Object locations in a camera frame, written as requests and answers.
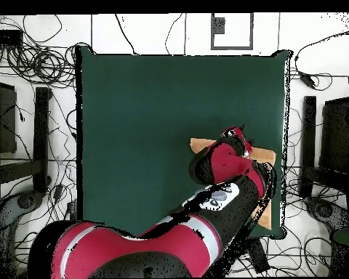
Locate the black stand frame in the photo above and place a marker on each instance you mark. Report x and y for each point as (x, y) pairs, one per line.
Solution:
(309, 130)
(41, 139)

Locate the black power adapter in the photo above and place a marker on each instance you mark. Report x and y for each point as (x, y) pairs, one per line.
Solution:
(307, 80)

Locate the grey stand base black knob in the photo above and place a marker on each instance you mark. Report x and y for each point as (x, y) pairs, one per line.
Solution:
(337, 216)
(5, 212)

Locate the black cabinet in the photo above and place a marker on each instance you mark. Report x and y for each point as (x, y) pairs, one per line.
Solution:
(336, 136)
(4, 122)

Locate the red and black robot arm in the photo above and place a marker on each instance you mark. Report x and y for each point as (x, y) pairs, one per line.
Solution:
(133, 250)

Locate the tan terry towel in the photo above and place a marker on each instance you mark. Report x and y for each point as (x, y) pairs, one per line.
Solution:
(263, 155)

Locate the long black power strip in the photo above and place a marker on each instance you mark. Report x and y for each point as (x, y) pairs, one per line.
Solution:
(257, 255)

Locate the flat black box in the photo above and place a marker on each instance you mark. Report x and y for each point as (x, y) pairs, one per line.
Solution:
(5, 37)

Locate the dark green tablecloth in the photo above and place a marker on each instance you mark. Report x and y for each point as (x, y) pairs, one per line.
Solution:
(133, 130)

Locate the grey rectangular frame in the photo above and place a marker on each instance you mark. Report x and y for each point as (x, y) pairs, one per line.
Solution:
(232, 47)

